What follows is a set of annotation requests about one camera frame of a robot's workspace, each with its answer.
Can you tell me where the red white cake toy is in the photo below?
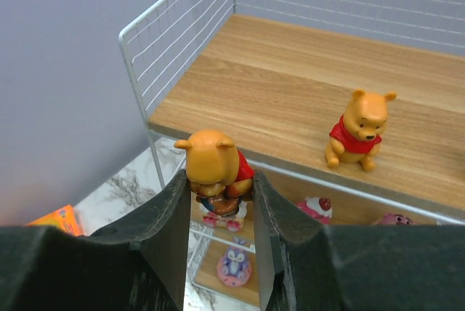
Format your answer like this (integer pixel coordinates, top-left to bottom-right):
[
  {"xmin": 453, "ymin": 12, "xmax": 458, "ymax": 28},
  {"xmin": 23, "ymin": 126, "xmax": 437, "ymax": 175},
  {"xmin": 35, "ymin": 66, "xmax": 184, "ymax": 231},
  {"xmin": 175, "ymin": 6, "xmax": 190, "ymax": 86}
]
[{"xmin": 296, "ymin": 197, "xmax": 333, "ymax": 225}]

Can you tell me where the orange sponge box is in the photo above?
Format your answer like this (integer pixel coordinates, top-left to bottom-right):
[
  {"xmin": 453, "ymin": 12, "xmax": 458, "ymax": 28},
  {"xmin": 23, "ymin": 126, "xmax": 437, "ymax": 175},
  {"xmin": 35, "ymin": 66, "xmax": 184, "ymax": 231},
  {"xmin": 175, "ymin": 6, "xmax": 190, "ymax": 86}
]
[{"xmin": 28, "ymin": 204, "xmax": 84, "ymax": 236}]

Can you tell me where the pink bear toy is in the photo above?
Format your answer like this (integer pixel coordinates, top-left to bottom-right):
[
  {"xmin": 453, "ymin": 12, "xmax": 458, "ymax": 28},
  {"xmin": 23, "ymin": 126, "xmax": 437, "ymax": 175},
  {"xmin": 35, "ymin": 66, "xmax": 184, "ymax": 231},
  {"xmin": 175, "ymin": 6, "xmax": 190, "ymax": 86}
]
[{"xmin": 373, "ymin": 213, "xmax": 414, "ymax": 225}]

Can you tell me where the small orange bear toy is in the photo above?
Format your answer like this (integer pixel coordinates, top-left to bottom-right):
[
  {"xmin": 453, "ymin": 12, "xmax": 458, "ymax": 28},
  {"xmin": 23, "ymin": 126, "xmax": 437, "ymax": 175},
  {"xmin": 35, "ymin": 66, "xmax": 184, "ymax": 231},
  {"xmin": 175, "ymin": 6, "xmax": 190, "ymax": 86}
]
[{"xmin": 325, "ymin": 89, "xmax": 397, "ymax": 171}]

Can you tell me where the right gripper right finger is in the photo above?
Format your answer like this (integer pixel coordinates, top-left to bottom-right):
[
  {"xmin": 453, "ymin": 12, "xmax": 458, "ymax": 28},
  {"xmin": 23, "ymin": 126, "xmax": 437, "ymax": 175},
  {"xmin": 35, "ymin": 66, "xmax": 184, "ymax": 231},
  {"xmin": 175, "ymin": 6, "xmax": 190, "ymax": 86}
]
[{"xmin": 253, "ymin": 172, "xmax": 464, "ymax": 310}]

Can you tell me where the purple bunny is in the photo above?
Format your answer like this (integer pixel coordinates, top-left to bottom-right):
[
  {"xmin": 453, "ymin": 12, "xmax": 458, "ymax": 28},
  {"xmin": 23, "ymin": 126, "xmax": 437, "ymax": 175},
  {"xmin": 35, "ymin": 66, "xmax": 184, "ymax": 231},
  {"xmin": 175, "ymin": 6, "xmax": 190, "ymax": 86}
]
[{"xmin": 217, "ymin": 246, "xmax": 252, "ymax": 288}]

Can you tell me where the white wire wooden shelf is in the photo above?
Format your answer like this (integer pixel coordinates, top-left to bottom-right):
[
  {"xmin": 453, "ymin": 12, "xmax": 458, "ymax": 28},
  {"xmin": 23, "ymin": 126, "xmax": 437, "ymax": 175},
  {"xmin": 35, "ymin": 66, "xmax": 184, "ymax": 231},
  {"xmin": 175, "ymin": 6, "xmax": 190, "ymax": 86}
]
[{"xmin": 118, "ymin": 0, "xmax": 465, "ymax": 310}]

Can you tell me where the orange duck toy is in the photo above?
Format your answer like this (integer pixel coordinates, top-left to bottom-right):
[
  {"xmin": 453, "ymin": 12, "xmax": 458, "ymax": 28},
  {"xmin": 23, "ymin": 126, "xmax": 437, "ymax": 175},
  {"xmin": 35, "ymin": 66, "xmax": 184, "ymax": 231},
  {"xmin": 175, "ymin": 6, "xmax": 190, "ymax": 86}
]
[{"xmin": 174, "ymin": 129, "xmax": 255, "ymax": 233}]

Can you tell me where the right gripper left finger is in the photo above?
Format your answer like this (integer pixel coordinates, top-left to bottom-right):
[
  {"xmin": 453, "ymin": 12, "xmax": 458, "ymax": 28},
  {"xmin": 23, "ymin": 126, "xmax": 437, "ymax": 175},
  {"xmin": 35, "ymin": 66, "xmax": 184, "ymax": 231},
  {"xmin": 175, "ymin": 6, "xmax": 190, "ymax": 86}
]
[{"xmin": 1, "ymin": 171, "xmax": 191, "ymax": 310}]

